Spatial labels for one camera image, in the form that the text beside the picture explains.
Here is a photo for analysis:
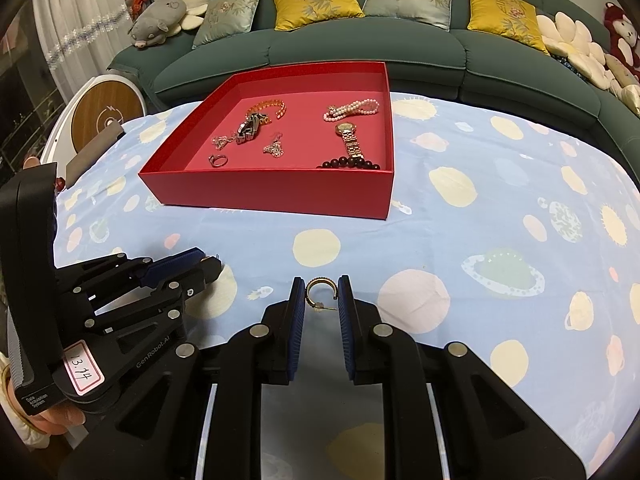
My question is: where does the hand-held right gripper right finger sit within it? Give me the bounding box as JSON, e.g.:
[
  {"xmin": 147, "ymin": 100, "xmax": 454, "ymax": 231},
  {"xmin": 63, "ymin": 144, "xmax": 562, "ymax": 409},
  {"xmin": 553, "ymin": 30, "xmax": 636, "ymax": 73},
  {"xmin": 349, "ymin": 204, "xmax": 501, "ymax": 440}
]
[{"xmin": 337, "ymin": 274, "xmax": 586, "ymax": 480}]

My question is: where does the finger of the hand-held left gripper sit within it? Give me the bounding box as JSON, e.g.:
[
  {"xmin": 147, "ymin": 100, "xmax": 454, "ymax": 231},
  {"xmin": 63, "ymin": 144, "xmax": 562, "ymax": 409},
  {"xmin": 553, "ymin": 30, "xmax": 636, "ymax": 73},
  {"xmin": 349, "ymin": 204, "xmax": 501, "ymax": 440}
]
[
  {"xmin": 75, "ymin": 255, "xmax": 224, "ymax": 336},
  {"xmin": 55, "ymin": 247, "xmax": 206, "ymax": 306}
]

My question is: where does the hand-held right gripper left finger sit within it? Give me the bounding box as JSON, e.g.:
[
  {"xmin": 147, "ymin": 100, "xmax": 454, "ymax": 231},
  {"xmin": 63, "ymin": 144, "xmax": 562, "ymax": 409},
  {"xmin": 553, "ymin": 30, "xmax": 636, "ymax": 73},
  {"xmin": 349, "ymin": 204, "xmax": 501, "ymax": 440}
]
[{"xmin": 57, "ymin": 276, "xmax": 307, "ymax": 480}]

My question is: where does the gold hoop earring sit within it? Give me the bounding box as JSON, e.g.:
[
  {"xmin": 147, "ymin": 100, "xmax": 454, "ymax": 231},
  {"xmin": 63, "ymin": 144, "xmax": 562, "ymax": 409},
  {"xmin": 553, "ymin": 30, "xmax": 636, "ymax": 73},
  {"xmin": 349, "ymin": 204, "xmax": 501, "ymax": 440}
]
[{"xmin": 305, "ymin": 277, "xmax": 341, "ymax": 311}]

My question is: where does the red cardboard box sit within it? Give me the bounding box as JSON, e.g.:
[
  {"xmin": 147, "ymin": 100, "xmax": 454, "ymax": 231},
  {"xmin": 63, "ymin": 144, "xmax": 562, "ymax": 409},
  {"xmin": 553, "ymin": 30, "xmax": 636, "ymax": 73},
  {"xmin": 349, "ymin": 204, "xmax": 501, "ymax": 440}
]
[{"xmin": 138, "ymin": 60, "xmax": 396, "ymax": 222}]

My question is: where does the silver chain earring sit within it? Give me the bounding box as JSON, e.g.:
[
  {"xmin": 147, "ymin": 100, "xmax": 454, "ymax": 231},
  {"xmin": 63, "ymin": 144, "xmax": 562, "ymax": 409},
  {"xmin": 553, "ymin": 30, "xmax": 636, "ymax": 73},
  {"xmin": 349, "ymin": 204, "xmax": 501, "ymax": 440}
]
[{"xmin": 210, "ymin": 131, "xmax": 240, "ymax": 152}]

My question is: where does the silver dangle earring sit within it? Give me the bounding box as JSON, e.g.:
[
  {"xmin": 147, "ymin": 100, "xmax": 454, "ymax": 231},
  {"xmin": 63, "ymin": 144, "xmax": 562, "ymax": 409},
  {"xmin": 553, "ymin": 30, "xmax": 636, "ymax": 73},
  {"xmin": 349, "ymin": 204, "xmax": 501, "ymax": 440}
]
[{"xmin": 262, "ymin": 132, "xmax": 287, "ymax": 159}]

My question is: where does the silver wristwatch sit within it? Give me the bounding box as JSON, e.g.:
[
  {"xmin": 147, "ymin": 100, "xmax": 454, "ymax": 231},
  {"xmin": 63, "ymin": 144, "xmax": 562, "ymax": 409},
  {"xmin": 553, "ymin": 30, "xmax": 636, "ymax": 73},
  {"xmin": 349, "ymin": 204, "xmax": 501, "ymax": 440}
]
[{"xmin": 235, "ymin": 112, "xmax": 271, "ymax": 147}]

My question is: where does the dark bead bracelet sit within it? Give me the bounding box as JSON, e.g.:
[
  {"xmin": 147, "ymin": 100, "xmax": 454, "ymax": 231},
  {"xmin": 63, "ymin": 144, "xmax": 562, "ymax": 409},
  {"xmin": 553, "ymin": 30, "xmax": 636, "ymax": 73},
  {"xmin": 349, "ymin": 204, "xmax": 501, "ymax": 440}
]
[{"xmin": 316, "ymin": 156, "xmax": 382, "ymax": 171}]

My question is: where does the gold wristwatch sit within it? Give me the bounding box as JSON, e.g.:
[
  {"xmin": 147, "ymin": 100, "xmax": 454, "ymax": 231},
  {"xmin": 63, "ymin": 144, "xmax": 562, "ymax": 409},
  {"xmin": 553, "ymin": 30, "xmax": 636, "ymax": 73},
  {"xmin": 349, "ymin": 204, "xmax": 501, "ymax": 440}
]
[{"xmin": 334, "ymin": 121, "xmax": 366, "ymax": 161}]

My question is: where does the person's left hand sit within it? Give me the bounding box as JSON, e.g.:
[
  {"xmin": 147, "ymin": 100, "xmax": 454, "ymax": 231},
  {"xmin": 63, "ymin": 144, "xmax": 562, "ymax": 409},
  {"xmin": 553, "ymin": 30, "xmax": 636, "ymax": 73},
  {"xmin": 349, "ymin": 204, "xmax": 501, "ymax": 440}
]
[{"xmin": 30, "ymin": 400, "xmax": 86, "ymax": 436}]

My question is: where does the blue planet print bedsheet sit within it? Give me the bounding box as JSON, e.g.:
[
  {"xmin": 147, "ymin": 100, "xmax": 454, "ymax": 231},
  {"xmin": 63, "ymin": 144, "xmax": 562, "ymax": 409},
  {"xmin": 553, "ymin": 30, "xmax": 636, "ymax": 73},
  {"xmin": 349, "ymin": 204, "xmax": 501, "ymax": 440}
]
[{"xmin": 50, "ymin": 91, "xmax": 640, "ymax": 480}]

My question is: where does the round white wooden device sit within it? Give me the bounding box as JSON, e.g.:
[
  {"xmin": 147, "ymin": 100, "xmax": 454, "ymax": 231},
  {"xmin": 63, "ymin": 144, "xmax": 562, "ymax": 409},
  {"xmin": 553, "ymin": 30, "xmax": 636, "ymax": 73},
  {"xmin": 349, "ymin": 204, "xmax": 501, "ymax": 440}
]
[{"xmin": 40, "ymin": 72, "xmax": 147, "ymax": 166}]

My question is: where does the dark glass cabinet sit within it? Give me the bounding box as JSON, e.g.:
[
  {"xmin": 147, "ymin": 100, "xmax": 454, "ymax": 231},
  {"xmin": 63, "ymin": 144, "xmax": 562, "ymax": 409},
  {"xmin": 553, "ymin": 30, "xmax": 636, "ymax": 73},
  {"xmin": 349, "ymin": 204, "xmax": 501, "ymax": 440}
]
[{"xmin": 0, "ymin": 0, "xmax": 66, "ymax": 181}]

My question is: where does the white lace curtain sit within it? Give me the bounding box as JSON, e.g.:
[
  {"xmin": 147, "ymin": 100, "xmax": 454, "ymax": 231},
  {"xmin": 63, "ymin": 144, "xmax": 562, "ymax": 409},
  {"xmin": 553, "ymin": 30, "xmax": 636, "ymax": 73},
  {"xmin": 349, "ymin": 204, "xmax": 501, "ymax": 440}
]
[{"xmin": 32, "ymin": 0, "xmax": 141, "ymax": 106}]

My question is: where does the grey pig plush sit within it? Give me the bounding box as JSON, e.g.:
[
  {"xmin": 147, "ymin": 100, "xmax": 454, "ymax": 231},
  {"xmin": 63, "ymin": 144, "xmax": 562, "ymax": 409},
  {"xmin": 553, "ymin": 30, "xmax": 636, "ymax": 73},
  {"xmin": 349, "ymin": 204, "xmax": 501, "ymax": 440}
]
[{"xmin": 127, "ymin": 0, "xmax": 188, "ymax": 52}]

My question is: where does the green sofa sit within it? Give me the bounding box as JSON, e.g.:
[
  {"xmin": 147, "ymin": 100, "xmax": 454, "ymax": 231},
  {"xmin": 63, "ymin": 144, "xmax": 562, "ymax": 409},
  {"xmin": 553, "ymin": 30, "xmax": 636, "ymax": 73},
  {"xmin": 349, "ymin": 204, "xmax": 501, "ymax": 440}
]
[{"xmin": 107, "ymin": 0, "xmax": 640, "ymax": 161}]

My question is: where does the white flower plush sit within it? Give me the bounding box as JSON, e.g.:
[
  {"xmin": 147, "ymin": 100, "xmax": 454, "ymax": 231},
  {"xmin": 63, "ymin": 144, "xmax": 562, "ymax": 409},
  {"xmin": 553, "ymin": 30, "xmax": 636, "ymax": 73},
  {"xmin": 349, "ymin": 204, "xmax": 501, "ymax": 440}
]
[{"xmin": 536, "ymin": 12, "xmax": 613, "ymax": 92}]

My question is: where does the red monkey plush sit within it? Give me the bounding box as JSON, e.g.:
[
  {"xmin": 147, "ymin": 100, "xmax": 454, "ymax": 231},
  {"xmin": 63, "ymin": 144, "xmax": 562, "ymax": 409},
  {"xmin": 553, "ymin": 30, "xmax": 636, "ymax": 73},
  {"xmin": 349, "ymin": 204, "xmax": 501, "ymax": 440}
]
[{"xmin": 602, "ymin": 1, "xmax": 640, "ymax": 68}]

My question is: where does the orange chain bracelet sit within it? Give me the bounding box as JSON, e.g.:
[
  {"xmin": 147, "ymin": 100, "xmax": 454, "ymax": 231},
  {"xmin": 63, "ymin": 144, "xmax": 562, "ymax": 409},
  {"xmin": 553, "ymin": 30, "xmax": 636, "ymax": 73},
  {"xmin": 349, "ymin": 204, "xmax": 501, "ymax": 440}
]
[{"xmin": 245, "ymin": 99, "xmax": 290, "ymax": 126}]

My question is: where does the pink pearl necklace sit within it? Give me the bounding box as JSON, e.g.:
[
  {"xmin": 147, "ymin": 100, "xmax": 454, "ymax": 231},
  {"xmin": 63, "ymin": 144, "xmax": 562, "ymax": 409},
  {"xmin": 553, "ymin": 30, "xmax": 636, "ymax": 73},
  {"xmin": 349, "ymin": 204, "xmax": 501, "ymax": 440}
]
[{"xmin": 322, "ymin": 99, "xmax": 381, "ymax": 123}]

